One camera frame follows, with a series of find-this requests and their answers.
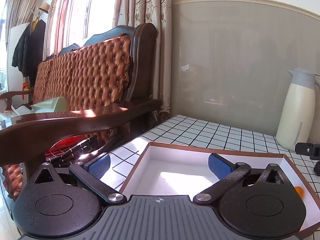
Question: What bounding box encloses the black jacket on rack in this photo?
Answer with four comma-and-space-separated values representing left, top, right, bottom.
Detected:
18, 20, 46, 87

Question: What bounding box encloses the wooden sofa with tufted cushion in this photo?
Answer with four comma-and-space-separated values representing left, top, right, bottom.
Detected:
1, 27, 161, 201

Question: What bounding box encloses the white refrigerator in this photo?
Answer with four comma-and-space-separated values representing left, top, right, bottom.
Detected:
7, 23, 30, 91

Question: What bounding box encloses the straw hat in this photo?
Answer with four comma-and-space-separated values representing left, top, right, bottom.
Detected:
38, 3, 50, 14

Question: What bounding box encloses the red bag under armrest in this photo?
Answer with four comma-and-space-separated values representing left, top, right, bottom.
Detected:
45, 135, 86, 159

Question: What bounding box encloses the orange carrot piece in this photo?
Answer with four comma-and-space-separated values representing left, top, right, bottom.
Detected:
294, 186, 304, 199

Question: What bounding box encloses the beige floral curtain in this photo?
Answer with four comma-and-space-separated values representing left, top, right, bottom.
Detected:
113, 0, 172, 128

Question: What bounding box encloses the brown cardboard tray box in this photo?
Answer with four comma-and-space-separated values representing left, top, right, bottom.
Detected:
120, 142, 319, 238

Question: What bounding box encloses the cream thermos jug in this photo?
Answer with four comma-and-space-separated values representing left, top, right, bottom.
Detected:
276, 68, 319, 151

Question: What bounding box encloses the light green plastic item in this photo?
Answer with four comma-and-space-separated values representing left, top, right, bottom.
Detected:
31, 97, 67, 113

